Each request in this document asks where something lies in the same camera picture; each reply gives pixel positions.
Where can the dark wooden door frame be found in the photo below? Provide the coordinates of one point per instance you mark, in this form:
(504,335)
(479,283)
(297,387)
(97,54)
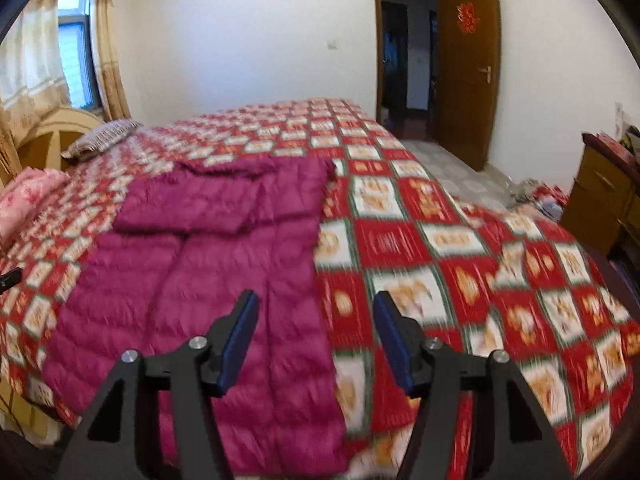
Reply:
(405,50)

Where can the right beige curtain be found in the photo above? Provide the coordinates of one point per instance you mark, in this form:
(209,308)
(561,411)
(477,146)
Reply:
(105,60)

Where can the left beige curtain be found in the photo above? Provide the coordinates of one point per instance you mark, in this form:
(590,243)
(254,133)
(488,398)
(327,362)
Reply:
(32,79)

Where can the window with dark frame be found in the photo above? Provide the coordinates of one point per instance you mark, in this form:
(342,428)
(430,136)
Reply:
(74,40)

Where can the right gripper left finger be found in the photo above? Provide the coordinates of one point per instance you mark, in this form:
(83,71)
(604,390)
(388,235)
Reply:
(153,418)

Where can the striped grey pillow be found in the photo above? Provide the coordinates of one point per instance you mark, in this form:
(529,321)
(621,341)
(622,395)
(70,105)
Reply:
(100,140)

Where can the grey clothes pile on dresser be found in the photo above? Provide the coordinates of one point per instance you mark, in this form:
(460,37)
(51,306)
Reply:
(630,141)

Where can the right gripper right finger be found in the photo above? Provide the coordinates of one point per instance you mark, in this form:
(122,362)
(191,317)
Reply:
(510,437)

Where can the clothes pile on floor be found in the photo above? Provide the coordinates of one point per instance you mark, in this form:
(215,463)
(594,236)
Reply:
(537,199)

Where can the beige curtain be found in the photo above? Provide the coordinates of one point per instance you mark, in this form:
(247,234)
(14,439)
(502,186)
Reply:
(105,60)
(32,79)

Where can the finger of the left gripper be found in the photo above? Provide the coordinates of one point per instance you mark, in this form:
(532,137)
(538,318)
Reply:
(10,279)

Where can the beige wooden headboard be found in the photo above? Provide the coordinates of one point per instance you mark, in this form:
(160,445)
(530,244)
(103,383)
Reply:
(44,144)

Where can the pink floral folded blanket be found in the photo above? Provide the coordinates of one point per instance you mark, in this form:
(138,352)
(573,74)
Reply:
(23,196)

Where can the red door decoration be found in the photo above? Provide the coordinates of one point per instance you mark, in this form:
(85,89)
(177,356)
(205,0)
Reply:
(467,19)

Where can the red patterned bedspread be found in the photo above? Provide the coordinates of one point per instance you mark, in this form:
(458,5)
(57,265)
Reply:
(478,279)

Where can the brown wooden dresser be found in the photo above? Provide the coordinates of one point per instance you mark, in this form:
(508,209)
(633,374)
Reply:
(603,208)

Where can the metal door handle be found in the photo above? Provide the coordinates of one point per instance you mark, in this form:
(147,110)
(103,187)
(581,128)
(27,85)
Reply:
(487,72)

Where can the magenta puffer jacket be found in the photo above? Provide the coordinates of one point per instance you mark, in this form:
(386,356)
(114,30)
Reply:
(181,249)

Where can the brown wooden door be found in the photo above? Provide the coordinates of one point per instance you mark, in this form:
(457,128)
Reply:
(465,104)

